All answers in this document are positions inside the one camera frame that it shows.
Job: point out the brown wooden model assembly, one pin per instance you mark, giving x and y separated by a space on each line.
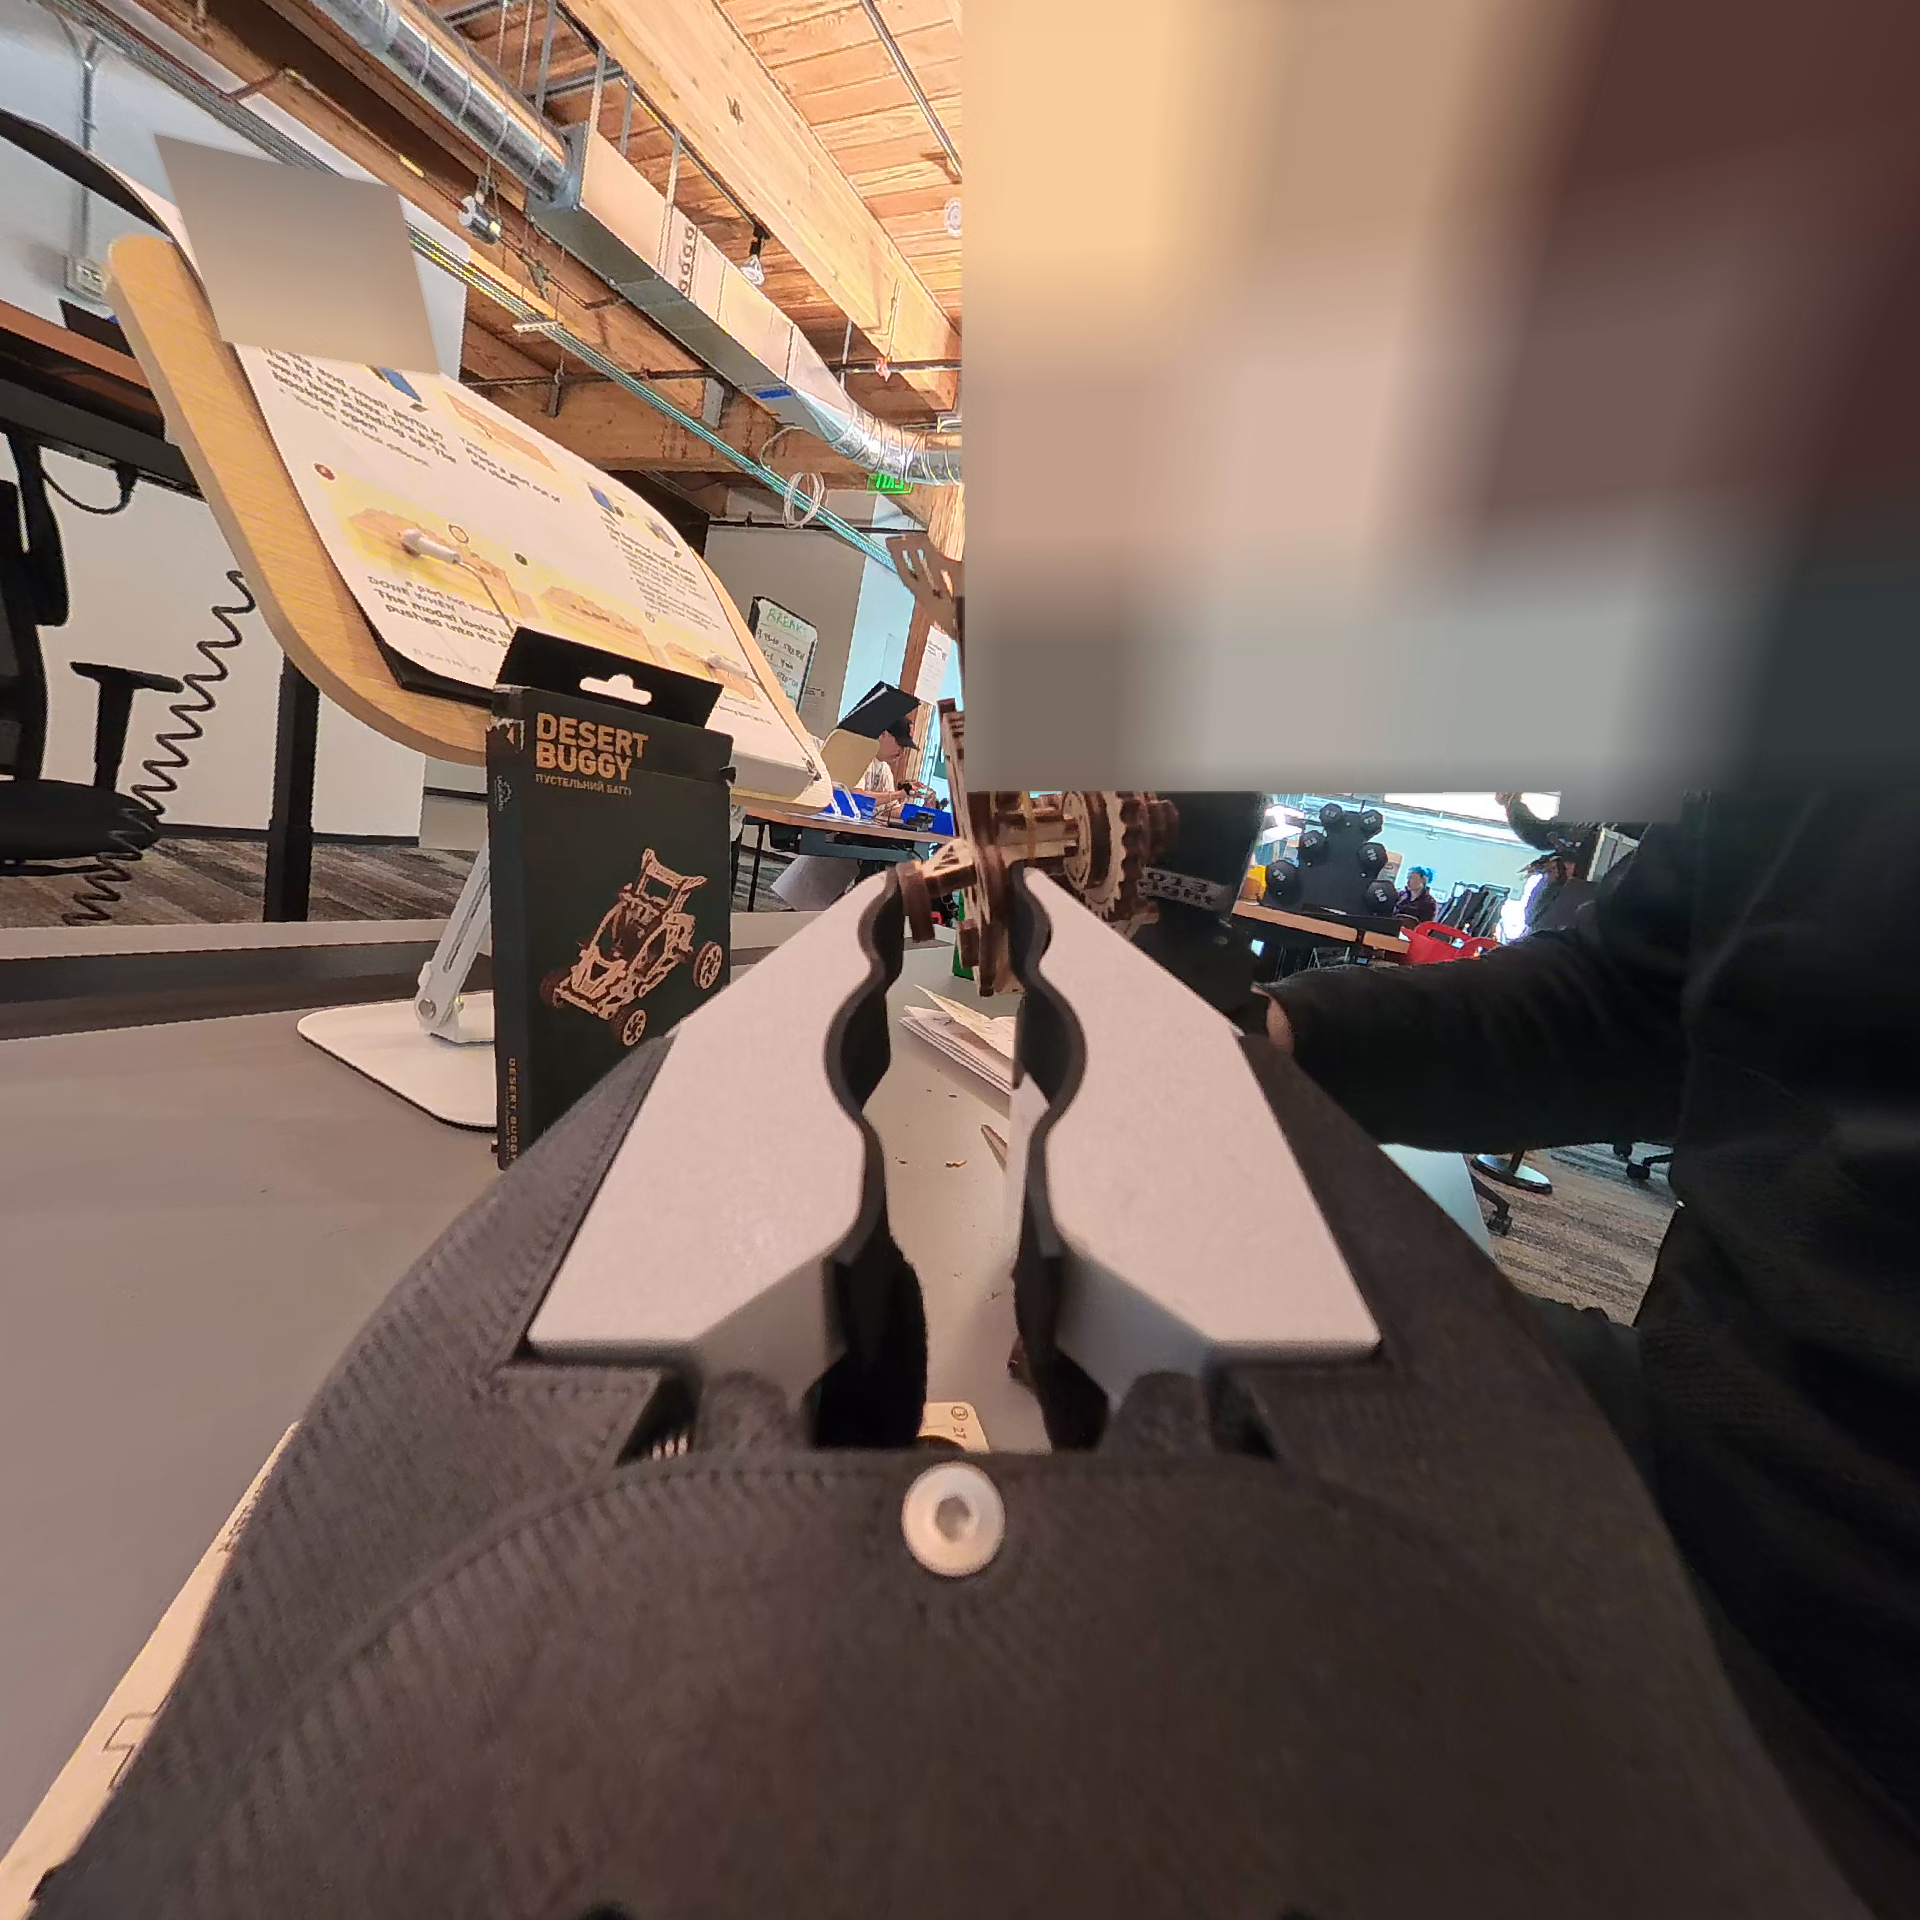
992 857

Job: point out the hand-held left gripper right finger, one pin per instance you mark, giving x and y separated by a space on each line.
1201 1201

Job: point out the blue striped storage bin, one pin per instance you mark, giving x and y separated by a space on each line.
898 814

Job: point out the wooden book stand white base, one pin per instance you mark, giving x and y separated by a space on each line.
227 495

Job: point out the person's black clothing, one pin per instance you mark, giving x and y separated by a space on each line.
1801 1201

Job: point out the silver ventilation duct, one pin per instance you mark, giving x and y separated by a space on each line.
721 315

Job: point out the person's right forearm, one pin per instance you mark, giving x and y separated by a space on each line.
1501 1037

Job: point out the handwritten whiteboard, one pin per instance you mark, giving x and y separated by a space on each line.
785 655

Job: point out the open instruction booklet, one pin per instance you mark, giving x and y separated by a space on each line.
962 1043

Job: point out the black office chair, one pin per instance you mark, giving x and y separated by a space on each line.
37 660

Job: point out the black dumbbell rack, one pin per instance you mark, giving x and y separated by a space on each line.
1337 863

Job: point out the dark model kit box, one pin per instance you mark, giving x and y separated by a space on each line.
599 901

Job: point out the white printed instruction page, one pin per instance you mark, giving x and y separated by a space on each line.
481 512

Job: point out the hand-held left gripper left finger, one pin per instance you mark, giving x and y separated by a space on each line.
705 1186

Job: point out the pale flat cut sheet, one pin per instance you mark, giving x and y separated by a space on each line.
134 1695

